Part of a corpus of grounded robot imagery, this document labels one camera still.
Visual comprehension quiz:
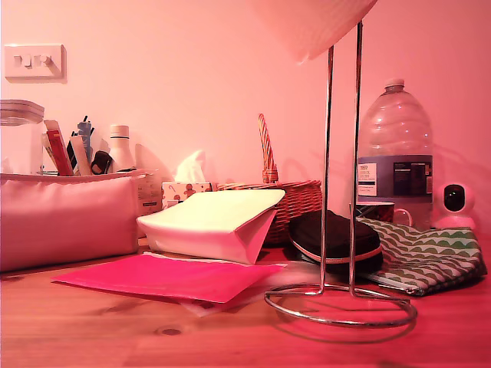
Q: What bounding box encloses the dark patterned mug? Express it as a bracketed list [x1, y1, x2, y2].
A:
[348, 201, 412, 229]

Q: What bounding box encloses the gingerbread print tissue box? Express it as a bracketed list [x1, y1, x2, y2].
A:
[161, 149, 214, 210]

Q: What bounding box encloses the green wave pattern pouch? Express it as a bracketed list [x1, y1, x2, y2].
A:
[354, 217, 487, 297]

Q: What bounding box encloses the white labelled box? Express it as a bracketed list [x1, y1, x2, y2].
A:
[136, 170, 163, 215]

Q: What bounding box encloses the metallic paper towel stand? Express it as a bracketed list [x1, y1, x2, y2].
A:
[263, 21, 418, 330]

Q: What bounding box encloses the pink plastic folder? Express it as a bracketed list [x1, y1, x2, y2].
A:
[51, 252, 285, 304]

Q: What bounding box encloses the black zipped pencil case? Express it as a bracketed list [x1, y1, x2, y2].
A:
[287, 209, 384, 275]

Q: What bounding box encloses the white padded organiser pouch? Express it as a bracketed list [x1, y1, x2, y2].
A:
[0, 168, 149, 274]

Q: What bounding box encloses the red and white carton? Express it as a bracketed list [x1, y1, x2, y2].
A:
[42, 120, 74, 177]

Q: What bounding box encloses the white folded paper bag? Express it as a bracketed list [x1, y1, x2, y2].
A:
[136, 189, 287, 265]

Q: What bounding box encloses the black and white carton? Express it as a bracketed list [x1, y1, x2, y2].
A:
[67, 132, 94, 176]

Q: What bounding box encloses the small white round camera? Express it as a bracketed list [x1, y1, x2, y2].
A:
[430, 182, 479, 232]

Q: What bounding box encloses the white wall light switch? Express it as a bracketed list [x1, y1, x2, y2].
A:
[3, 43, 67, 84]

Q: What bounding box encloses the large clear water bottle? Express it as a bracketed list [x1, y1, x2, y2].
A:
[356, 78, 434, 231]

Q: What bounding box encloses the glass jar with lid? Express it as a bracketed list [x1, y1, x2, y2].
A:
[0, 99, 45, 176]

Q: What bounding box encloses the white bottle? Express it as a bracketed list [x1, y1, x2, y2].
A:
[108, 124, 136, 173]

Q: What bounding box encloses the white paper towel roll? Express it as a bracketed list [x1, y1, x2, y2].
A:
[251, 0, 379, 64]

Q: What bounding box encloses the black round clip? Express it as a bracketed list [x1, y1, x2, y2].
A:
[91, 150, 114, 174]

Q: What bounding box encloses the wicker basket with handle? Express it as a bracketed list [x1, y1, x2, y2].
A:
[216, 113, 324, 246]

